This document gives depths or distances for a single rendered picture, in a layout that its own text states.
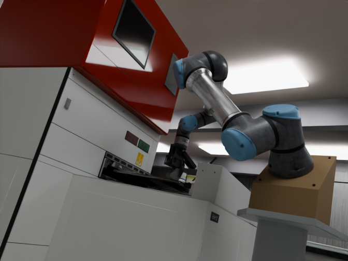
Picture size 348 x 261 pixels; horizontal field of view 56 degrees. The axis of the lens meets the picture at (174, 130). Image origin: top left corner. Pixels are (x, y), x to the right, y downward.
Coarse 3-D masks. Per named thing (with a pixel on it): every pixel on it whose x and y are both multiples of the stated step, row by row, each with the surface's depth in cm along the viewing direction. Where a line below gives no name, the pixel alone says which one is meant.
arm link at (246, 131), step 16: (176, 64) 130; (192, 64) 129; (208, 64) 131; (176, 80) 137; (192, 80) 127; (208, 80) 124; (208, 96) 120; (224, 96) 118; (224, 112) 113; (240, 112) 109; (224, 128) 110; (240, 128) 104; (256, 128) 104; (224, 144) 110; (240, 144) 102; (256, 144) 103; (272, 144) 105; (240, 160) 106
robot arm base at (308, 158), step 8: (304, 144) 111; (272, 152) 113; (280, 152) 110; (288, 152) 109; (296, 152) 109; (304, 152) 110; (272, 160) 114; (280, 160) 111; (288, 160) 109; (296, 160) 109; (304, 160) 109; (312, 160) 112; (272, 168) 114; (280, 168) 111; (288, 168) 110; (296, 168) 110; (304, 168) 109; (312, 168) 111; (280, 176) 112; (288, 176) 110; (296, 176) 109
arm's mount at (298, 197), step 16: (320, 160) 116; (336, 160) 115; (272, 176) 115; (304, 176) 109; (320, 176) 107; (256, 192) 112; (272, 192) 109; (288, 192) 105; (304, 192) 102; (320, 192) 101; (256, 208) 110; (272, 208) 107; (288, 208) 104; (304, 208) 101; (320, 208) 101
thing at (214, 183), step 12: (204, 168) 123; (216, 168) 121; (204, 180) 121; (216, 180) 120; (228, 180) 128; (192, 192) 122; (204, 192) 120; (216, 192) 118; (228, 192) 130; (240, 192) 145; (216, 204) 119; (228, 204) 131; (240, 204) 146
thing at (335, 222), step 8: (336, 176) 537; (344, 176) 529; (336, 184) 535; (344, 184) 527; (336, 192) 531; (344, 192) 523; (336, 200) 526; (344, 200) 519; (336, 208) 522; (344, 208) 514; (336, 216) 518; (344, 216) 510; (336, 224) 514; (344, 224) 506; (344, 232) 502; (312, 240) 527; (320, 240) 520; (328, 240) 512; (336, 240) 505; (344, 248) 494
